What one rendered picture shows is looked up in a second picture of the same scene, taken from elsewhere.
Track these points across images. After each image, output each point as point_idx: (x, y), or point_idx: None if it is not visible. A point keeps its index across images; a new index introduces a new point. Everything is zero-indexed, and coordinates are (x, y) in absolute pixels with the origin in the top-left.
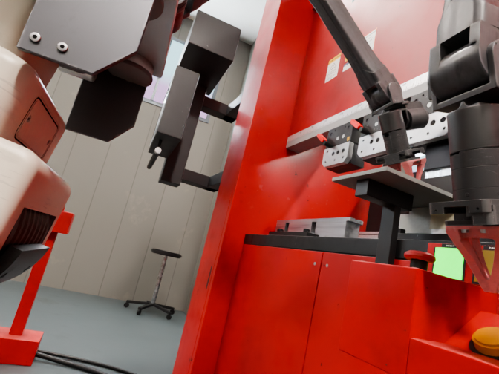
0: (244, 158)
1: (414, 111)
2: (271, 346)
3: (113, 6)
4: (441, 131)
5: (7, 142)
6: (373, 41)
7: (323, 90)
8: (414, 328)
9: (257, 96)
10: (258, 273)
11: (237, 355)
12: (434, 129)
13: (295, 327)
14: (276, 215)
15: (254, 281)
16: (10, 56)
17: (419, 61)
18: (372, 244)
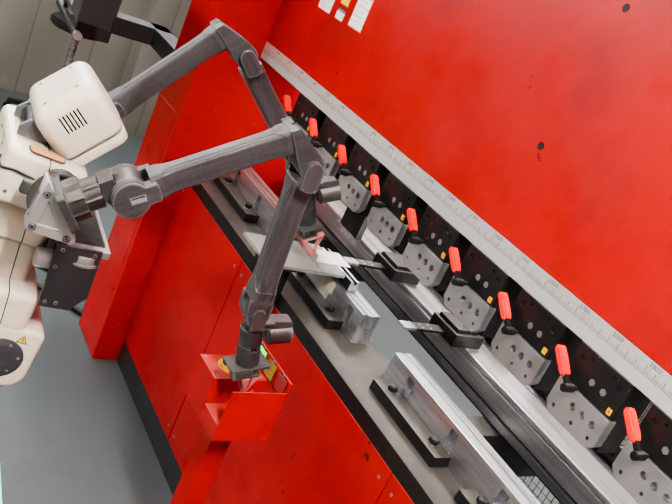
0: (197, 74)
1: (327, 192)
2: (189, 312)
3: (76, 281)
4: (352, 206)
5: (32, 331)
6: (366, 16)
7: (313, 17)
8: (207, 399)
9: None
10: (192, 231)
11: (161, 301)
12: (351, 199)
13: (209, 310)
14: None
15: (187, 237)
16: (31, 300)
17: (374, 108)
18: None
